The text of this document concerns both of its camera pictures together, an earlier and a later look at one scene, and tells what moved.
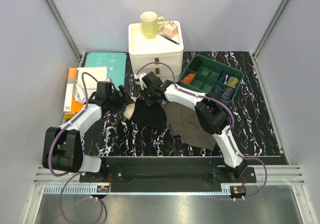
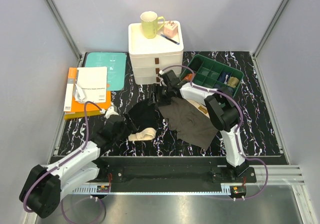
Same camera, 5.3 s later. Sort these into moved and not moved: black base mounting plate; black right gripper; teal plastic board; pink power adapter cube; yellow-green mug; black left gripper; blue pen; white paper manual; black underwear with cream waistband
Moved: black right gripper; black left gripper; black underwear with cream waistband
Not moved: yellow-green mug; black base mounting plate; pink power adapter cube; blue pen; teal plastic board; white paper manual
